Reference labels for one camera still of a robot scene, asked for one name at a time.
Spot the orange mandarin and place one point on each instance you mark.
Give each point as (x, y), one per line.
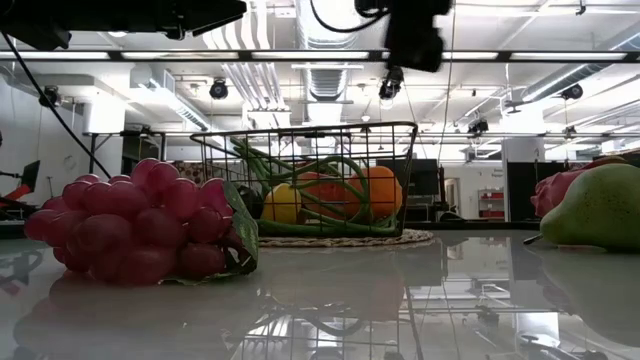
(382, 192)

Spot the dark purple plum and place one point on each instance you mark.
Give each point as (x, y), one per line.
(254, 201)

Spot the yellow lemon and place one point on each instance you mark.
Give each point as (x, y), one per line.
(282, 202)

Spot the pink dragon fruit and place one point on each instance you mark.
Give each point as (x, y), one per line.
(552, 192)

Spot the green onion bunch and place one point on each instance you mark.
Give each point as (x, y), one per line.
(320, 230)

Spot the red grape bunch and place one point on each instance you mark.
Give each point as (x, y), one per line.
(125, 220)

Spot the green pear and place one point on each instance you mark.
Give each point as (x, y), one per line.
(600, 210)

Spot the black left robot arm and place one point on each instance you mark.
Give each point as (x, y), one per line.
(35, 22)

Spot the woven wicker basket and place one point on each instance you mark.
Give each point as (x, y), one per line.
(350, 241)

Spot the black ceiling spotlight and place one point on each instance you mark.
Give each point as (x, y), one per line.
(218, 90)
(391, 85)
(48, 97)
(572, 92)
(478, 126)

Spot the black overhead crossbar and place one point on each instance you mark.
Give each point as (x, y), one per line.
(245, 55)

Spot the black monitor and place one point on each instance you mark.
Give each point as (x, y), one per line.
(425, 177)

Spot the black folding table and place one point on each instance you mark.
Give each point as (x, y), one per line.
(125, 133)

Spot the shelf with red bins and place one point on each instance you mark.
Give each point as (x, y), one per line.
(491, 196)

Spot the black cabinet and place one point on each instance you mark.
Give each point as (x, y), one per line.
(520, 190)

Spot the red and black machine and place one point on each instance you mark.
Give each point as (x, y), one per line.
(20, 192)

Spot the silver ceiling duct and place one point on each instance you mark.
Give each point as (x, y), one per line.
(327, 80)

